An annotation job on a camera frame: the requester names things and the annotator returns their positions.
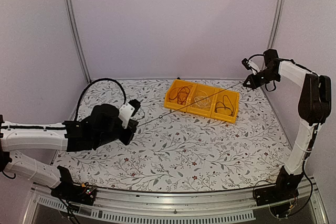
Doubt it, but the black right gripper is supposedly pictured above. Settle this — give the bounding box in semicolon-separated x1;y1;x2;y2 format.
243;68;280;90

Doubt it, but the black thin cable tangle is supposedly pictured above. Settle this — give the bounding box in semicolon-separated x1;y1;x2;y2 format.
136;81;246;127

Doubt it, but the dark red cable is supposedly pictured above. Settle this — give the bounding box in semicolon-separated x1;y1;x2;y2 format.
167;84;194;105

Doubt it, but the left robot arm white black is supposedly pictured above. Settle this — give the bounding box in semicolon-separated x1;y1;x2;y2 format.
1;101;140;200

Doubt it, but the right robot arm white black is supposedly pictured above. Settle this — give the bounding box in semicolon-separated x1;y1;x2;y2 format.
241;49;331;176

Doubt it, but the yellow bin middle compartment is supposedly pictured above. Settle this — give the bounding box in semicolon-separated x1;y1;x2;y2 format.
187;83;218;118

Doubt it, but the yellow bin compartment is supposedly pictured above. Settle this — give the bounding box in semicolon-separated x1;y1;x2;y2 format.
187;83;218;118
164;79;196;112

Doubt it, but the floral patterned table mat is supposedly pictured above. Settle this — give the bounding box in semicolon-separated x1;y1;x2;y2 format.
54;80;291;192

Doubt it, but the yellow bin far compartment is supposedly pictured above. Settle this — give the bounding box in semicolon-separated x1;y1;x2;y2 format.
164;79;196;112

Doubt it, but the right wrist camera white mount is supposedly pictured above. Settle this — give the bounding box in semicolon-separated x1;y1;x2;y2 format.
241;58;260;75

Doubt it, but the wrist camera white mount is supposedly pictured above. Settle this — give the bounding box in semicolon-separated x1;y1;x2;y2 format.
118;99;141;129
241;58;260;75

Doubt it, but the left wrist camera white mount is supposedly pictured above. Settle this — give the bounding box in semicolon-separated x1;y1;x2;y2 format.
118;99;141;129

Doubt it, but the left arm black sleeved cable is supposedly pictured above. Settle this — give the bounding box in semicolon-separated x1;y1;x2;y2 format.
74;78;128;122

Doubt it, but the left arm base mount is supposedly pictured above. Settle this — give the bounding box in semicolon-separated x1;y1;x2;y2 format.
51;166;97;206

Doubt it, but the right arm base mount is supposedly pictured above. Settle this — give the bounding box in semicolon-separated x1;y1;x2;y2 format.
253;166;303;218

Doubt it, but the right aluminium frame post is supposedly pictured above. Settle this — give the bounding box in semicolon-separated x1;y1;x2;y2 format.
267;0;285;49

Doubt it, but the aluminium frame post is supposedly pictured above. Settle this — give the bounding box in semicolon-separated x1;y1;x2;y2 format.
64;0;91;84
267;0;285;49

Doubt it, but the aluminium front rail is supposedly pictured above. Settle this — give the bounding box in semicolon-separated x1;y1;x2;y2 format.
23;179;329;223

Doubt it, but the left aluminium frame post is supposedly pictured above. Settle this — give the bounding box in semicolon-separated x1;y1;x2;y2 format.
64;0;91;84

